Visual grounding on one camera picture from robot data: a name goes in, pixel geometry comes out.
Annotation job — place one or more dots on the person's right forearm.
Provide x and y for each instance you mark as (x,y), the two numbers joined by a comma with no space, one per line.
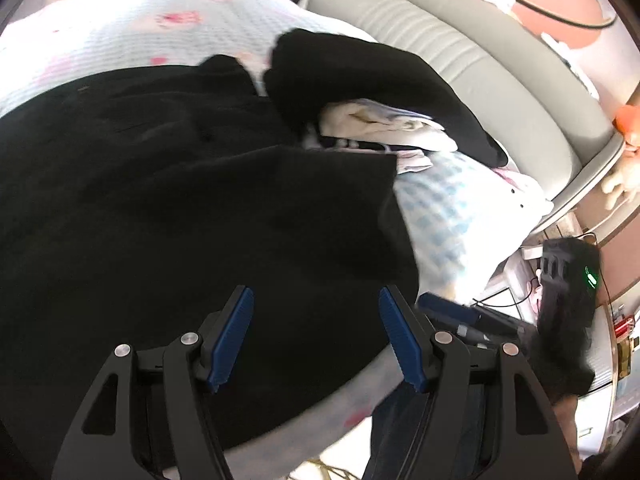
(567,430)

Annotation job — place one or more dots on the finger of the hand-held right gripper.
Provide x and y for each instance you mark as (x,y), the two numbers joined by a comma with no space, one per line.
(495,341)
(445,305)

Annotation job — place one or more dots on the blue checked printed bedsheet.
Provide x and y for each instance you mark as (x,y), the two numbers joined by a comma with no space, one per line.
(150,15)

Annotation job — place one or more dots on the person's blue jeans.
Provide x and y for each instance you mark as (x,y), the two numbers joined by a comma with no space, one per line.
(395,435)

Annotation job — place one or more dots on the navy folded garment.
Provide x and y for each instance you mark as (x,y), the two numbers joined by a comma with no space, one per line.
(350,144)

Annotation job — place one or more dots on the grey padded headboard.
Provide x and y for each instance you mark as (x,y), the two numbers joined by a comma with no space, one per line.
(450,35)

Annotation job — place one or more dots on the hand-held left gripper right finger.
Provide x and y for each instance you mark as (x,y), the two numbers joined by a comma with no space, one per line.
(400,345)

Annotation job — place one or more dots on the small yellow box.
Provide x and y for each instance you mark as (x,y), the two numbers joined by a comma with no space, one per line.
(626,360)

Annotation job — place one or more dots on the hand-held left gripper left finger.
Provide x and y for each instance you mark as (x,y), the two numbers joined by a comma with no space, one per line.
(230,345)

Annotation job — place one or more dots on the black folded garment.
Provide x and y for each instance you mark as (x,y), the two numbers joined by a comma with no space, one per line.
(360,75)

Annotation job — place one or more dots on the black zip jacket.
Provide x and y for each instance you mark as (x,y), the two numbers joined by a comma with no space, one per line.
(175,210)

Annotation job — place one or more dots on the white bedside table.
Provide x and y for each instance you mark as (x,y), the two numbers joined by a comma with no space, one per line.
(602,355)

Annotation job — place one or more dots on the small red box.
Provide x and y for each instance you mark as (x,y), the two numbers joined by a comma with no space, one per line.
(624,325)

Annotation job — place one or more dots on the orange cream plush toy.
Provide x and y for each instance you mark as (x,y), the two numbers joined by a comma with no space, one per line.
(620,180)

